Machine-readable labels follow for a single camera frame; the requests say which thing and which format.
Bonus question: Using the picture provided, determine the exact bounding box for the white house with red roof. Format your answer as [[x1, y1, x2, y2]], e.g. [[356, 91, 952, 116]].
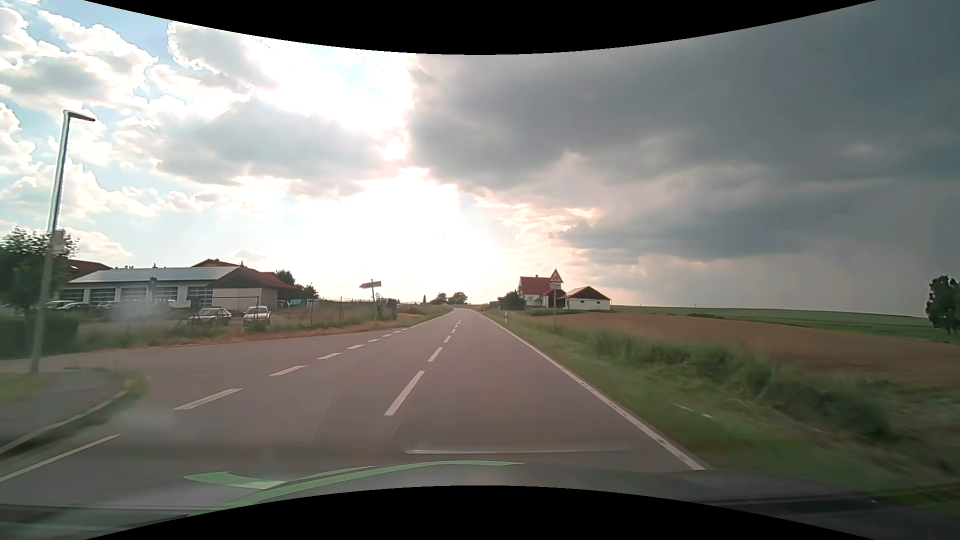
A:
[[518, 275, 558, 309]]

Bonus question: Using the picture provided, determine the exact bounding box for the signpost with arrow sign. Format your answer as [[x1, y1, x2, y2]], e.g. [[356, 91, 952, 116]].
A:
[[358, 279, 384, 325]]

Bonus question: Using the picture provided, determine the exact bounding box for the low white building red roof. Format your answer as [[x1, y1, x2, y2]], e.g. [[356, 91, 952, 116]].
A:
[[558, 285, 612, 312]]

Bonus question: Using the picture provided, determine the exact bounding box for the grey asphalt road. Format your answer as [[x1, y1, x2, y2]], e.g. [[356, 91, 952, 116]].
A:
[[0, 307, 710, 519]]

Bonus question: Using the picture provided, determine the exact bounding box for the car's own bonnet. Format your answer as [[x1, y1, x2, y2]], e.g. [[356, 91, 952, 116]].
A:
[[0, 459, 960, 540]]

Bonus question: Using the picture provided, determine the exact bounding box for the grass and gravel verge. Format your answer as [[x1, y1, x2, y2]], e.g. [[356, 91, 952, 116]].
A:
[[71, 303, 455, 355]]

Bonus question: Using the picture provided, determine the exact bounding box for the long building with grey roof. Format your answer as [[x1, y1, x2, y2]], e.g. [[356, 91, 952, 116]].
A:
[[57, 258, 298, 313]]

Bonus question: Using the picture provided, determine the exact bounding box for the brown and green field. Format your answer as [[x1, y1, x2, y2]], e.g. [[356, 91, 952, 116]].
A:
[[525, 304, 960, 387]]

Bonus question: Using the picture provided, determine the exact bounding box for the row of parked cars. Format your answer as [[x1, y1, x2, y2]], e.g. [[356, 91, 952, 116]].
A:
[[31, 299, 121, 313]]

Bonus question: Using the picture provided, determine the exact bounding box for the green hedge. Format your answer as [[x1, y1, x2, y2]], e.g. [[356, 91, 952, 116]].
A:
[[0, 311, 82, 360]]

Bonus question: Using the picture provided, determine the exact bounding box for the dark green tree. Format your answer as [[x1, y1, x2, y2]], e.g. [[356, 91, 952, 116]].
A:
[[0, 228, 79, 316]]

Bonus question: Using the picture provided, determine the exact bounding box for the wire fence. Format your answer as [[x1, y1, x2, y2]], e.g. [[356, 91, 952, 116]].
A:
[[288, 297, 399, 328]]

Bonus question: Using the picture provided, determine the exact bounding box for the grey lamp post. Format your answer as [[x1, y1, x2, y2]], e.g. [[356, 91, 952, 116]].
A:
[[28, 109, 97, 375]]

